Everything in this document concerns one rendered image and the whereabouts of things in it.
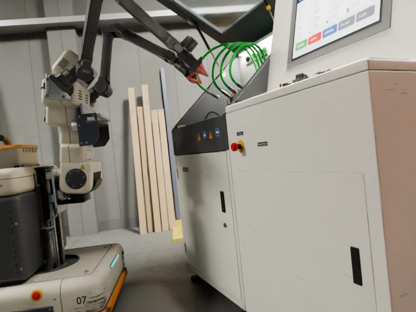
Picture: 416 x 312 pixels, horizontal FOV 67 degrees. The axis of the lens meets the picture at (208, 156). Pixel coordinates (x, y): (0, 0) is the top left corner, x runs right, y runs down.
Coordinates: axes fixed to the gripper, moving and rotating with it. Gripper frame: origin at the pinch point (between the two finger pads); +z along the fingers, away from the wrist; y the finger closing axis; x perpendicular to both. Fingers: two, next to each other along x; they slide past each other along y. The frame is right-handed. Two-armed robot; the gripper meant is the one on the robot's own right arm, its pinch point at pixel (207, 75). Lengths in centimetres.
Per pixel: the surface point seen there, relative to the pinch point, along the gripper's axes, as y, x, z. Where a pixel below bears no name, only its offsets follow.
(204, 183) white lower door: -48, -10, 34
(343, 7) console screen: 29, -70, 22
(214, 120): -22.9, -27.1, 15.6
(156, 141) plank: -36, 182, 3
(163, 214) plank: -93, 166, 56
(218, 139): -29.1, -29.4, 22.4
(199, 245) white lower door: -77, 5, 56
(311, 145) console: -23, -85, 37
